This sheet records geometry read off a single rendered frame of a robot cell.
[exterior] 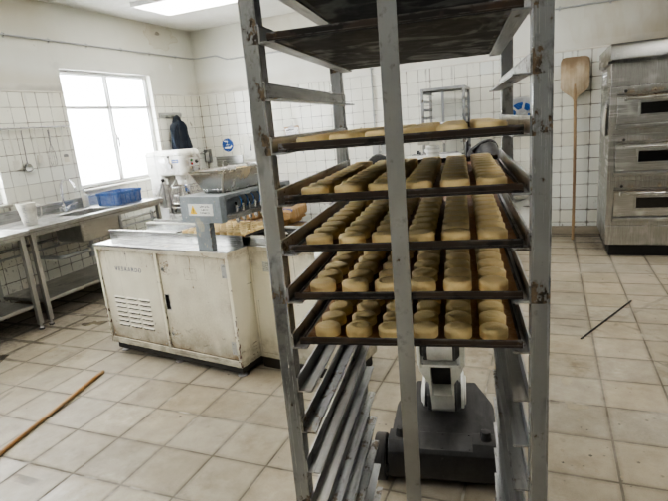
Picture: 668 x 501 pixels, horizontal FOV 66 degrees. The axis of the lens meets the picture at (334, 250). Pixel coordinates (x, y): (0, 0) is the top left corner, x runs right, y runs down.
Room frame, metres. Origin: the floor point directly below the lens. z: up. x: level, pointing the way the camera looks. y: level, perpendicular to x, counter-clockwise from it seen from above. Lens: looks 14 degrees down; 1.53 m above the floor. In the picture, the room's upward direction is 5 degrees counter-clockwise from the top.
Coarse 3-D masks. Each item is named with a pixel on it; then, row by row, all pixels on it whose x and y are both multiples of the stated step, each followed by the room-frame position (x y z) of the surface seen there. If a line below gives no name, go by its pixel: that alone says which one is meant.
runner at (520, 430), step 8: (504, 360) 1.13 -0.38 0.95; (504, 368) 1.09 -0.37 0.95; (504, 376) 1.05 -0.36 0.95; (504, 384) 1.02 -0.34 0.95; (512, 400) 0.95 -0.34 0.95; (512, 408) 0.92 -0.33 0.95; (520, 408) 0.92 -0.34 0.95; (512, 416) 0.89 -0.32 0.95; (520, 416) 0.89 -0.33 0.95; (512, 424) 0.86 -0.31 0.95; (520, 424) 0.86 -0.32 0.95; (528, 424) 0.82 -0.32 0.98; (512, 432) 0.84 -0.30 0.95; (520, 432) 0.84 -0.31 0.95; (528, 432) 0.80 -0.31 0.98; (520, 440) 0.82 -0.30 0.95; (528, 440) 0.80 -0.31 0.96
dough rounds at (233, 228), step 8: (216, 224) 3.57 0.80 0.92; (224, 224) 3.54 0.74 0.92; (232, 224) 3.54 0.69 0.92; (240, 224) 3.49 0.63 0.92; (248, 224) 3.46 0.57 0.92; (256, 224) 3.44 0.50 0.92; (184, 232) 3.43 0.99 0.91; (192, 232) 3.40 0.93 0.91; (216, 232) 3.28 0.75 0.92; (224, 232) 3.25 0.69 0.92; (232, 232) 3.23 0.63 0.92; (240, 232) 3.21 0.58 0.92; (248, 232) 3.18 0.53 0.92
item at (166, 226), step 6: (150, 222) 4.06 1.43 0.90; (156, 222) 4.04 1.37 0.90; (162, 222) 4.01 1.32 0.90; (168, 222) 3.98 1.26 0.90; (150, 228) 4.06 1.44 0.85; (156, 228) 4.03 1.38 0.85; (162, 228) 3.99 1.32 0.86; (168, 228) 3.96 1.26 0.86; (174, 228) 3.92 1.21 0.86; (180, 228) 3.89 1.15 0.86; (186, 228) 3.85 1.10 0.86; (288, 228) 3.35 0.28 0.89; (294, 228) 3.33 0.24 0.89; (258, 234) 3.49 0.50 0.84; (288, 234) 3.36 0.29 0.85
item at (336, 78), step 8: (336, 72) 1.50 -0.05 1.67; (336, 80) 1.50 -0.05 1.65; (336, 88) 1.50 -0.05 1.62; (336, 112) 1.50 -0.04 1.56; (344, 112) 1.51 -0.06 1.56; (336, 120) 1.50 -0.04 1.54; (344, 120) 1.50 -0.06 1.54; (336, 128) 1.50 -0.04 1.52; (336, 152) 1.50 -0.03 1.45; (344, 152) 1.49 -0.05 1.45; (344, 160) 1.50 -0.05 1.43
